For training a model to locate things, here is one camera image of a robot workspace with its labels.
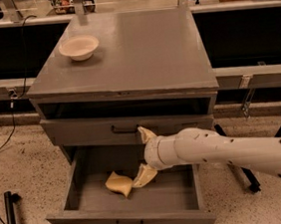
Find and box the yellow sponge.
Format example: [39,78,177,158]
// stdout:
[105,172,133,198]

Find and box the black drawer handle upper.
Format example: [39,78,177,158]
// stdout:
[111,125,139,134]

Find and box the black cable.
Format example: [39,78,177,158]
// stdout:
[0,14,53,159]

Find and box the closed grey upper drawer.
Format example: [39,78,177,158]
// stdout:
[41,114,213,147]

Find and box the grey drawer cabinet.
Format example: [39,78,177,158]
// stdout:
[28,8,218,163]

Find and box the open grey bottom drawer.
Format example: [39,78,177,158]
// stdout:
[48,144,216,224]

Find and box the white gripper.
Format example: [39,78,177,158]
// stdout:
[133,126,178,188]

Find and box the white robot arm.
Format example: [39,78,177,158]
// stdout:
[133,127,281,187]

